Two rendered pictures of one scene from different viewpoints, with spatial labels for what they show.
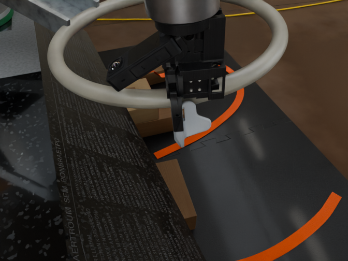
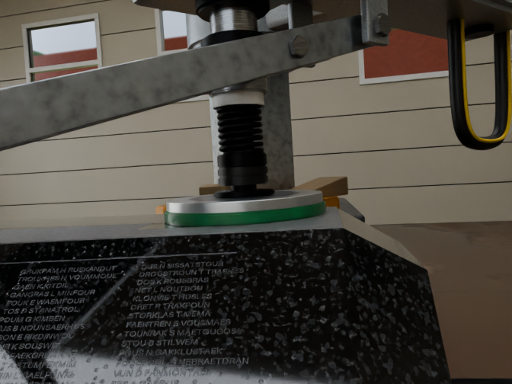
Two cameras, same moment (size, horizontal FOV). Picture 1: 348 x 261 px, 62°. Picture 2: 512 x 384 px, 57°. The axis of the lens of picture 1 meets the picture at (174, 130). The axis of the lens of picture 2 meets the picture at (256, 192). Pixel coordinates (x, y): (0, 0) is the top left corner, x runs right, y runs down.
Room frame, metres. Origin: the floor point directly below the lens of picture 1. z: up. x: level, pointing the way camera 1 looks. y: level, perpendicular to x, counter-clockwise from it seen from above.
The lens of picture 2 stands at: (1.17, 0.04, 0.87)
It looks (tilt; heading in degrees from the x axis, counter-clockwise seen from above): 3 degrees down; 117
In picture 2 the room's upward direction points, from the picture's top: 3 degrees counter-clockwise
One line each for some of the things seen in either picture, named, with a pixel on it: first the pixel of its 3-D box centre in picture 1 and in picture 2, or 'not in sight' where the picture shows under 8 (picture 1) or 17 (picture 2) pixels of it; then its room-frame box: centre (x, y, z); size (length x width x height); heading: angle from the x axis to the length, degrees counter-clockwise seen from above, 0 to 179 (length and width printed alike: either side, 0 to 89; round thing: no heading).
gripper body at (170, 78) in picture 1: (189, 55); not in sight; (0.35, -0.02, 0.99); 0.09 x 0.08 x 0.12; 95
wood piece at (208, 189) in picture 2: not in sight; (222, 194); (0.54, 1.06, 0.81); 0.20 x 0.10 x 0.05; 119
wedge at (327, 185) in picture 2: not in sight; (309, 188); (0.72, 1.21, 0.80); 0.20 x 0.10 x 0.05; 69
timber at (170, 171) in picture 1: (172, 195); not in sight; (0.69, 0.01, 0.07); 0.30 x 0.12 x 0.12; 15
